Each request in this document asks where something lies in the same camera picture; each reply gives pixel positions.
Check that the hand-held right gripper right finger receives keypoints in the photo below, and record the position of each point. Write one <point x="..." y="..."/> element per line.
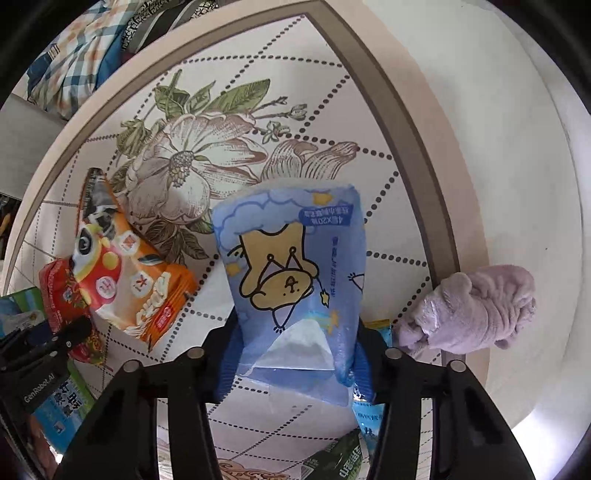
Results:
<point x="363" y="371"/>

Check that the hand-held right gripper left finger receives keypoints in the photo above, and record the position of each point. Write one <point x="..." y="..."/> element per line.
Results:
<point x="227" y="369"/>

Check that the red snack packet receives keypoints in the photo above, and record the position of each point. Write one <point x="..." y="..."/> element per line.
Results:
<point x="57" y="295"/>

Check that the dark green packet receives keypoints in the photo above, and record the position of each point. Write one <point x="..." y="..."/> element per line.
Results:
<point x="337" y="461"/>

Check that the yellow packet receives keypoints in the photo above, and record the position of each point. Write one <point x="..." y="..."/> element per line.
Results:
<point x="381" y="325"/>

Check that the floral top table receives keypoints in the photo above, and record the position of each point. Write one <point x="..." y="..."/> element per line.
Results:
<point x="323" y="115"/>

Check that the orange snack packet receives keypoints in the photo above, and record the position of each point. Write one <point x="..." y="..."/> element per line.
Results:
<point x="138" y="286"/>

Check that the blue green packet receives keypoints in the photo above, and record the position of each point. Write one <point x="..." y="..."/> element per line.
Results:
<point x="64" y="410"/>

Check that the black white striped cloth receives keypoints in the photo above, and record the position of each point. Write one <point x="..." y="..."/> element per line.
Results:
<point x="152" y="23"/>

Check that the purple fluffy towel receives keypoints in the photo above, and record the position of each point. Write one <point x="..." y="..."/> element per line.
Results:
<point x="475" y="304"/>

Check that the light blue packet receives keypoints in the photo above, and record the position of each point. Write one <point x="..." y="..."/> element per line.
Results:
<point x="367" y="420"/>

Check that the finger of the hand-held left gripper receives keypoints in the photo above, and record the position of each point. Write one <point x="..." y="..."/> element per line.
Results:
<point x="69" y="333"/>

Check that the plaid cloth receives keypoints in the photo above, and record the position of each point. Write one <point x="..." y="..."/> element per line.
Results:
<point x="78" y="60"/>

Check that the blue cartoon bear tissue pack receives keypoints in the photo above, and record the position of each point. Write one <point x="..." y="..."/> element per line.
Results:
<point x="286" y="240"/>

